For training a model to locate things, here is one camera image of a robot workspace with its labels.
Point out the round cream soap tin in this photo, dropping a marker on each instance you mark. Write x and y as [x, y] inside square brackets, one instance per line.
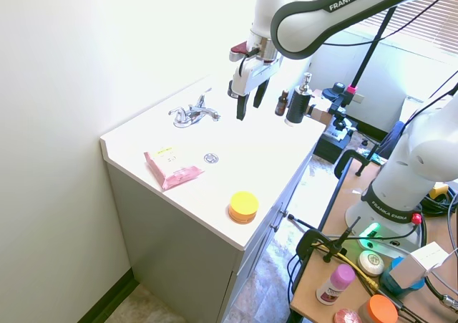
[371, 263]

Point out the black camera stand pole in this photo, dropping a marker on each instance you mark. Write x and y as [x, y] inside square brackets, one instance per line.
[368, 51]

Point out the black soap dispenser chrome pump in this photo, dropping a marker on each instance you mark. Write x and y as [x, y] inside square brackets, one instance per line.
[298, 105]

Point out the blue cup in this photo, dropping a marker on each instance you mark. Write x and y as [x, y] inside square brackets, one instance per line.
[400, 281]

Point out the orange jar with yellow lid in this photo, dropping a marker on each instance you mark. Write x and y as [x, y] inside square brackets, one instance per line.
[244, 207]

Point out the brown cardboard piece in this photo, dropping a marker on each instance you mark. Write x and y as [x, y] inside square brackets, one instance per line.
[319, 114]

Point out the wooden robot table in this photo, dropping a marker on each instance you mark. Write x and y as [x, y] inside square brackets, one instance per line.
[343, 212]

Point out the chrome faucet spout and base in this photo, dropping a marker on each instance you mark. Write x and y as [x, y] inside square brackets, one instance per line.
[200, 114]

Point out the pink round sponge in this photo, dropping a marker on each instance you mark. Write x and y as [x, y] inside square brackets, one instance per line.
[346, 316]

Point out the red emergency stop button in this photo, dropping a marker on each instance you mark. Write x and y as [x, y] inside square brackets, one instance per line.
[416, 218]

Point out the black C-clamp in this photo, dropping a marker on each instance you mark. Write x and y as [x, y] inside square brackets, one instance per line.
[349, 162]
[307, 246]

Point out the white cardboard box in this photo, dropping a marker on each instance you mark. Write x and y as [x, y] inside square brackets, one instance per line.
[424, 265]

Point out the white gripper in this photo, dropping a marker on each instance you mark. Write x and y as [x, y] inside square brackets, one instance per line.
[250, 74]

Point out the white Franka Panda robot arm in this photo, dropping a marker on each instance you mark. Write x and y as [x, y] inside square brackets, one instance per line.
[304, 22]

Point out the chrome sink drain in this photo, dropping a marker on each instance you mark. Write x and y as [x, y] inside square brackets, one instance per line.
[211, 158]

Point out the pink wipes package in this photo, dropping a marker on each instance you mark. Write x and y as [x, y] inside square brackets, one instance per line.
[171, 169]

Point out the maroon wrist camera mount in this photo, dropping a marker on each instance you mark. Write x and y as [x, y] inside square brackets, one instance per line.
[238, 52]

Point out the black rod with metal tip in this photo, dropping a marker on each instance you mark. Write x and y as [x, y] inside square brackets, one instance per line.
[302, 221]

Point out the white bottle with pink cap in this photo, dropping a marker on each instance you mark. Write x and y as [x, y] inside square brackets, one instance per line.
[335, 284]

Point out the metal cabinet knob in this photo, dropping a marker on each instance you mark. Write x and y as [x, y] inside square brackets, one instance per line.
[283, 213]
[275, 226]

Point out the grey vanity cabinet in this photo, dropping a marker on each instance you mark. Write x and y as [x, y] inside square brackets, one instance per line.
[171, 237]

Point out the black box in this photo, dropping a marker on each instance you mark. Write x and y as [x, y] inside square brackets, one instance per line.
[331, 142]

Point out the window blinds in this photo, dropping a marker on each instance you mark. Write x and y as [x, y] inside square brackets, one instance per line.
[426, 18]

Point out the brown dropper bottle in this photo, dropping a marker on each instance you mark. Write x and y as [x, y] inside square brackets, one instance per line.
[282, 103]

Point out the container with orange lid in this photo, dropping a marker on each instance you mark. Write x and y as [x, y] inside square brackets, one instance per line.
[381, 309]

